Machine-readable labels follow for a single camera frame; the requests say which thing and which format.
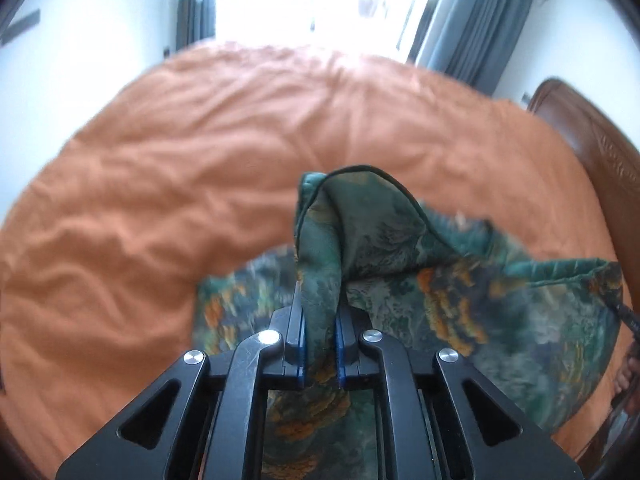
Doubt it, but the green landscape print jacket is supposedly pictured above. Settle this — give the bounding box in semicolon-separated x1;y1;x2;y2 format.
192;166;623;479

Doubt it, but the person's right hand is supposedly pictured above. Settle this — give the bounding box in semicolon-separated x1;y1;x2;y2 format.
614;356;640;416

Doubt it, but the carved wooden headboard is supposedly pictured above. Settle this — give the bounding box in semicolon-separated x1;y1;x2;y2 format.
527;78;640;308

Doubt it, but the orange bed cover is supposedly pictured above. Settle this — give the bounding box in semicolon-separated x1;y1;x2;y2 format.
1;42;615;479

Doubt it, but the grey window curtain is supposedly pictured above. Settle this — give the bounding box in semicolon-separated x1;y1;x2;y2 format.
176;0;217;51
407;0;534;96

